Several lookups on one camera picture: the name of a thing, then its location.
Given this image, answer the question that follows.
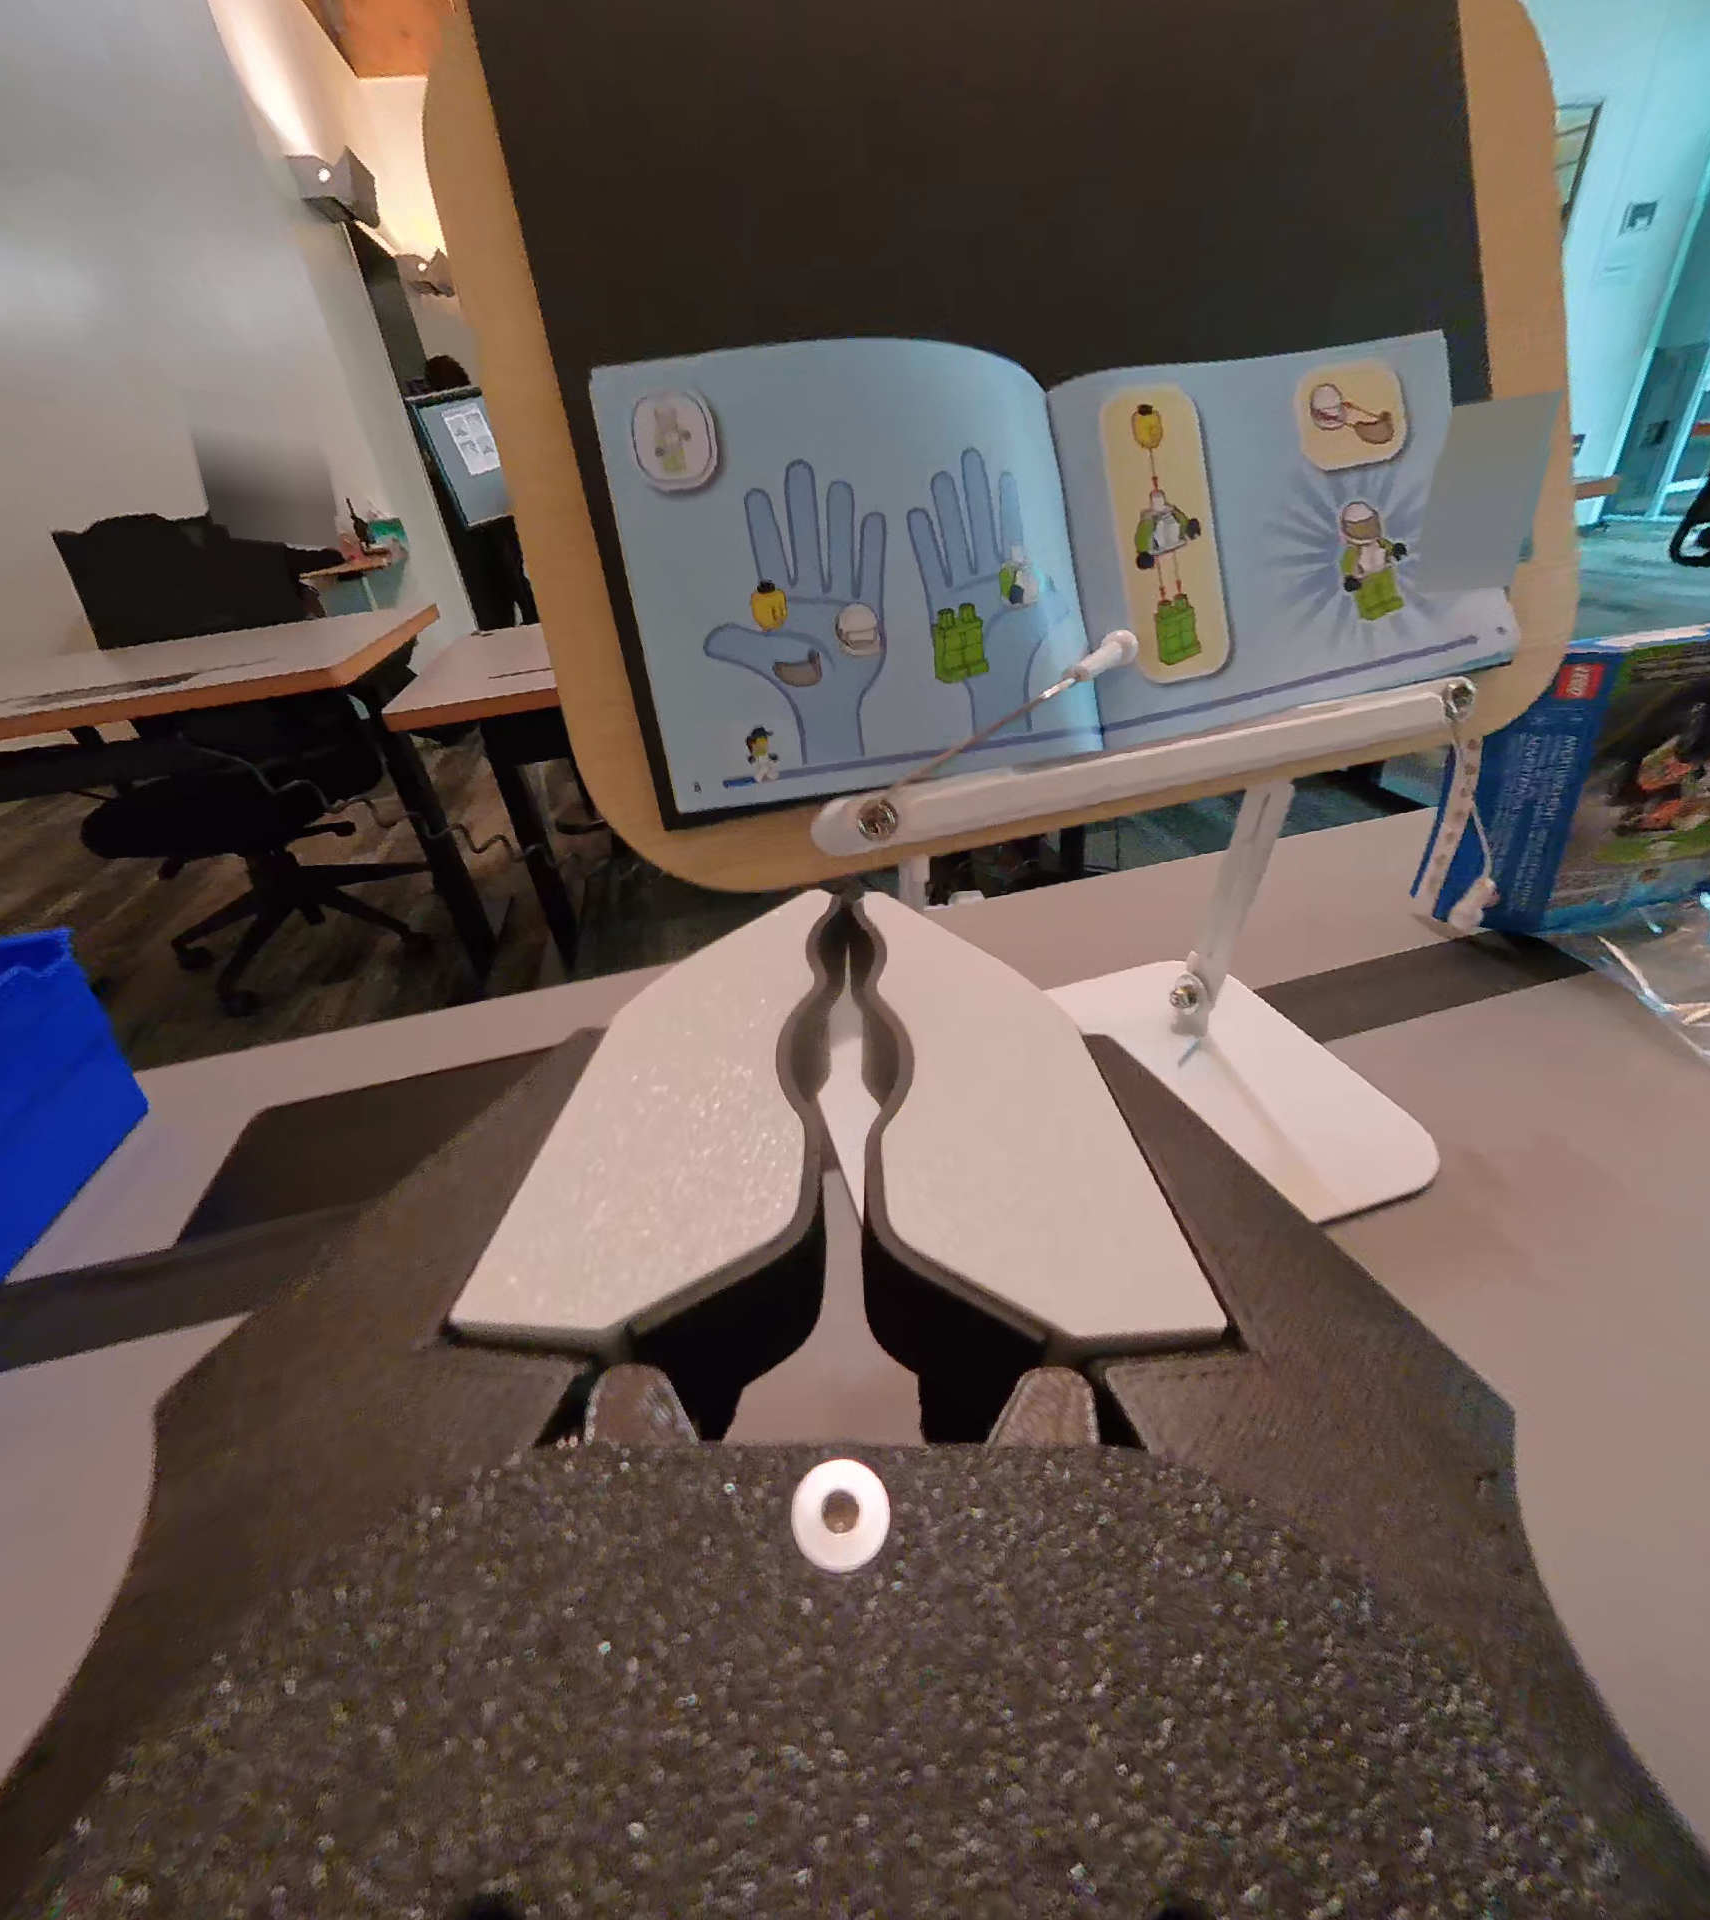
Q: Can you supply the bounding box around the lego instruction booklet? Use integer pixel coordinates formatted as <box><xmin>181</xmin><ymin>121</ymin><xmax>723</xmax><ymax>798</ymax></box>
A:
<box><xmin>590</xmin><ymin>332</ymin><xmax>1564</xmax><ymax>830</ymax></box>

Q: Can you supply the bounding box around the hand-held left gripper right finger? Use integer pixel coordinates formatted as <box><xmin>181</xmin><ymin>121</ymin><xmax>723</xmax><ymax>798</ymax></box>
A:
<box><xmin>863</xmin><ymin>892</ymin><xmax>1235</xmax><ymax>1353</ymax></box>

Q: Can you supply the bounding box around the white wire screen stand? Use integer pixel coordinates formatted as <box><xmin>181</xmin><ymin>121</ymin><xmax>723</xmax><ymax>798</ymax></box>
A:
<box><xmin>811</xmin><ymin>625</ymin><xmax>1480</xmax><ymax>1227</ymax></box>

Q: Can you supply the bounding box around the black monitor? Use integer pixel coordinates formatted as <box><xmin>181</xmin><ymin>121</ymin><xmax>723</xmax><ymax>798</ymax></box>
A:
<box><xmin>412</xmin><ymin>368</ymin><xmax>536</xmax><ymax>627</ymax></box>

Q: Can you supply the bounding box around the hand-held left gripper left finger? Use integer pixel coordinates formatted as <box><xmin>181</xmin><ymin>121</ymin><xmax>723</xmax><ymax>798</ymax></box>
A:
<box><xmin>450</xmin><ymin>892</ymin><xmax>833</xmax><ymax>1353</ymax></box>

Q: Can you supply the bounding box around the wooden desk black frame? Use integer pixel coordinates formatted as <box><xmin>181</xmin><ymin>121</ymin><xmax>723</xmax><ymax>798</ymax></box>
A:
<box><xmin>384</xmin><ymin>623</ymin><xmax>594</xmax><ymax>970</ymax></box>
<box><xmin>0</xmin><ymin>601</ymin><xmax>496</xmax><ymax>994</ymax></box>

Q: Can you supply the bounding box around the blue lego set box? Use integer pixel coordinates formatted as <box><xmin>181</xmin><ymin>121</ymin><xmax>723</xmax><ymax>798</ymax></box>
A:
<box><xmin>1411</xmin><ymin>611</ymin><xmax>1710</xmax><ymax>938</ymax></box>

